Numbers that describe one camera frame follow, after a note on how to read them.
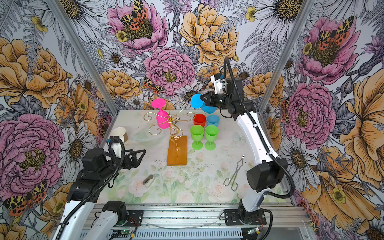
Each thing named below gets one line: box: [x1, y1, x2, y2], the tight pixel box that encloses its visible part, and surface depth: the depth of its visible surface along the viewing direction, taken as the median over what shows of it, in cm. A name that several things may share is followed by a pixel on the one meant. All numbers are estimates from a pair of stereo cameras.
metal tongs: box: [223, 154, 245, 192], surface depth 89 cm
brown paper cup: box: [111, 127, 129, 143], surface depth 101 cm
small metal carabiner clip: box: [142, 174, 154, 188], surface depth 87 cm
